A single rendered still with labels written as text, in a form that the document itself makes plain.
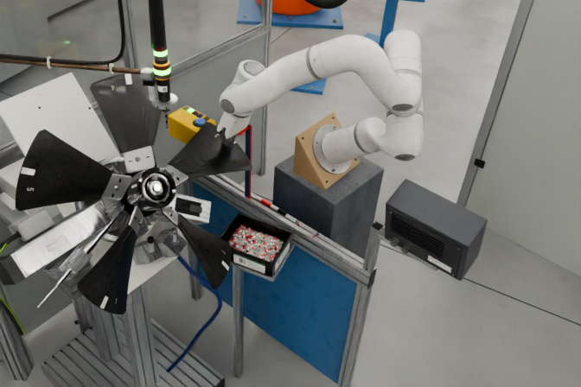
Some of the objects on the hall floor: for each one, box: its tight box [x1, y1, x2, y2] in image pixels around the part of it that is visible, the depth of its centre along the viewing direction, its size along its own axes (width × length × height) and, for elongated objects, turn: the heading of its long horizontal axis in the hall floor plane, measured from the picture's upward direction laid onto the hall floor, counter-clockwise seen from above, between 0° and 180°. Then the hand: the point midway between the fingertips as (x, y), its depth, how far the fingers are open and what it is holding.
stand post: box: [121, 282, 160, 387], centre depth 221 cm, size 4×9×91 cm, turn 137°
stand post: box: [86, 261, 124, 363], centre depth 224 cm, size 4×9×115 cm, turn 137°
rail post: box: [337, 284, 374, 387], centre depth 228 cm, size 4×4×78 cm
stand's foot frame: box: [41, 314, 225, 387], centre depth 252 cm, size 62×46×8 cm
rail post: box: [182, 179, 203, 301], centre depth 267 cm, size 4×4×78 cm
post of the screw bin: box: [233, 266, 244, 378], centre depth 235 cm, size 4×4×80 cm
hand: (228, 141), depth 191 cm, fingers closed
